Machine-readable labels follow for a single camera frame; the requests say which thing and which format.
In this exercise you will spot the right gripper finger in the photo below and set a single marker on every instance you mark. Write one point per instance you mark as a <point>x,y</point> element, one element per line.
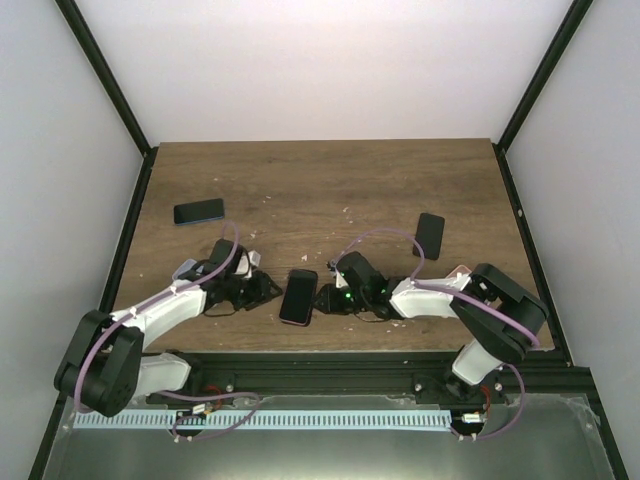
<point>328,291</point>
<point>327,306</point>

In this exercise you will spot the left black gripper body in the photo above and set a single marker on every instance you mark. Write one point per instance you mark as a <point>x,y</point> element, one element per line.
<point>239,293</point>

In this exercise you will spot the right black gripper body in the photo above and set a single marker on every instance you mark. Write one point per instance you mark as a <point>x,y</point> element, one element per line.
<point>352,303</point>

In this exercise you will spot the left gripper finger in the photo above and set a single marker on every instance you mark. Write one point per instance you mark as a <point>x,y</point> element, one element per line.
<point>263,284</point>
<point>257,301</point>

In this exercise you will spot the black phone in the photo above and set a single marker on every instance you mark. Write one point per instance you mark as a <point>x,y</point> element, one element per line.
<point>199,211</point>
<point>297,303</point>

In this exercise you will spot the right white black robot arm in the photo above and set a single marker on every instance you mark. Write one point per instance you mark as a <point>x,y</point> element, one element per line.
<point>502,316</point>

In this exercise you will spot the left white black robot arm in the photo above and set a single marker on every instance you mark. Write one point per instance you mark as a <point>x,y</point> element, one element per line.
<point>104,367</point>

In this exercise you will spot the lavender phone case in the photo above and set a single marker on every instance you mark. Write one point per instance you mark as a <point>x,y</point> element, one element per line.
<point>183,268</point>

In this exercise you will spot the black phone case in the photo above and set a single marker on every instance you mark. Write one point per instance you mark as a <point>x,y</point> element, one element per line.
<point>429,235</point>

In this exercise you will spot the pink phone case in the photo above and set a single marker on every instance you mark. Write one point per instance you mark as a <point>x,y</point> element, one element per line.
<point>458,271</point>

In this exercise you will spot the black phone in blue case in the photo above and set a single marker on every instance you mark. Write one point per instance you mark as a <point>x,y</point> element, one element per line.
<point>199,211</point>

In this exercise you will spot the metal sheet panel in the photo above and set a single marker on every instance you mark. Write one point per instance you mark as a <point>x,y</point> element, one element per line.
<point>546,436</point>

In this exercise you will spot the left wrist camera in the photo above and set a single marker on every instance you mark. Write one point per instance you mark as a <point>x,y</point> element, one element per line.
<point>254,258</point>

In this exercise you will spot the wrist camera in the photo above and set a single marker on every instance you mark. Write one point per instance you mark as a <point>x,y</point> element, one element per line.
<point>352,267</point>
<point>254,258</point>

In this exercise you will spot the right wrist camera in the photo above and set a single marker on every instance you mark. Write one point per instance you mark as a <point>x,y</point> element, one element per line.
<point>352,267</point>

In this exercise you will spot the light blue slotted cable duct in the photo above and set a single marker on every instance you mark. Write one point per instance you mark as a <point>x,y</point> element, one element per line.
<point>409,420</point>

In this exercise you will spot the black aluminium frame rail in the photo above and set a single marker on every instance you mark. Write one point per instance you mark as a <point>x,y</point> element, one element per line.
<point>417,374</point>

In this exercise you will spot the left black frame post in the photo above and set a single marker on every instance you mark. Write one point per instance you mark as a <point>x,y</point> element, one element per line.
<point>93,53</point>

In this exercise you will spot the black frame post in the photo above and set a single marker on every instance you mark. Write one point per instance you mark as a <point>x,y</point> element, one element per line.
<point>568,27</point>
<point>93,53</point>

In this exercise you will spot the right black frame post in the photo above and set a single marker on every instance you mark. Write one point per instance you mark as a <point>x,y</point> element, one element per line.
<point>568,27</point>

